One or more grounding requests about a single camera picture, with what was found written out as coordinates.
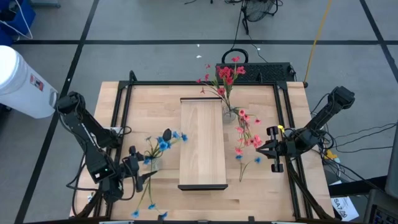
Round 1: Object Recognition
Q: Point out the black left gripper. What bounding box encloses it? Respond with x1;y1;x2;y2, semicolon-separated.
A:
124;146;159;193

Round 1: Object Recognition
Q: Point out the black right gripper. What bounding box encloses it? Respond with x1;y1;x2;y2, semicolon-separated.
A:
256;125;287;174

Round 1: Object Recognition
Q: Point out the round ribbed clear glass vase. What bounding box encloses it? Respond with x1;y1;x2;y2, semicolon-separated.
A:
148;157;162;172

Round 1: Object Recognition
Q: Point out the small blue flower sprig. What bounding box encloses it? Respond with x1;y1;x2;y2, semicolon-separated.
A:
235;154;262;183

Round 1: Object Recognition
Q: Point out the pale pink flower bunch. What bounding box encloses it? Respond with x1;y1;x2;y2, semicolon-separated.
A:
233;108;264;156

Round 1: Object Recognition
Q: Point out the green stem with black bud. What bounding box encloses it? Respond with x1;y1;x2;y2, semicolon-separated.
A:
152;128;173;162

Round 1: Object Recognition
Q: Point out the long blue flower stem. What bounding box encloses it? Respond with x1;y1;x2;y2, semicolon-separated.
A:
130;169;169;219

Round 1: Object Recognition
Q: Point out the slim faceted clear glass vase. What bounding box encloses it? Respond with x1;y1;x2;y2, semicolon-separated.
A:
222;105;239;124

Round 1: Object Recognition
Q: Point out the red artificial flower bunch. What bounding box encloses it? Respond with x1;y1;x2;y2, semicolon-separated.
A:
195;55;247;113

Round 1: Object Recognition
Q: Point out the wooden shelf with black legs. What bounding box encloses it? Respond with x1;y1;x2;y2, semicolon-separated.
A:
177;96;229;191

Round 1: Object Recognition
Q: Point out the black perforated computer case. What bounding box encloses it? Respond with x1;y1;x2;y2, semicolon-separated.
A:
216;62;295;83

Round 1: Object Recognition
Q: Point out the white printed paper sheet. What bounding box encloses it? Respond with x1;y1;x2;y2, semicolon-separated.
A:
330;195;360;222

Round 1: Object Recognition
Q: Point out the black floor beam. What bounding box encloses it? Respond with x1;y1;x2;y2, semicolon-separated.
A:
328;175;388;197

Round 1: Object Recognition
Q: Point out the black floor fan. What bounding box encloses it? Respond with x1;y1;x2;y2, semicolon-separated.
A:
241;0;282;35

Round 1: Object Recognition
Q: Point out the white plastic bucket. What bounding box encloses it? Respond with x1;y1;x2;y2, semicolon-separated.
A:
0;45;59;119

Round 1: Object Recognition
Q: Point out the grey floor box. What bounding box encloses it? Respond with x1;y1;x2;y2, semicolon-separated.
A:
29;0;62;7

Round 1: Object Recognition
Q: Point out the blue plastic bin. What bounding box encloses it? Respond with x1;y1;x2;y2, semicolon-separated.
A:
0;0;37;46

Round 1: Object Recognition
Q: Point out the black metal table frame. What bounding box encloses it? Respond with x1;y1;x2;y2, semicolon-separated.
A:
74;70;335;223

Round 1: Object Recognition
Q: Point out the black floor cable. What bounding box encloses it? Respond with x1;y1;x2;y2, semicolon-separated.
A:
334;145;394;154
325;123;398;144

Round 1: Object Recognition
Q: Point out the black cable loop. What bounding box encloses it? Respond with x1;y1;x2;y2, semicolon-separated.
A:
221;48;249;65

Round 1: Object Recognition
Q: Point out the yellow cord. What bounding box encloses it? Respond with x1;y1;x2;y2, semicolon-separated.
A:
303;0;333;83

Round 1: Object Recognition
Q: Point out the grey metal post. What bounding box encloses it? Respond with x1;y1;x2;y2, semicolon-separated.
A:
384;124;398;200

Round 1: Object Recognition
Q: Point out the black fan cable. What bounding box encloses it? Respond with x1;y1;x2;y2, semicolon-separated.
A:
231;0;270;63

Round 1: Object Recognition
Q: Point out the white cable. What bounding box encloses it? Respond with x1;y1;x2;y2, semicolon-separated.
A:
0;0;34;40

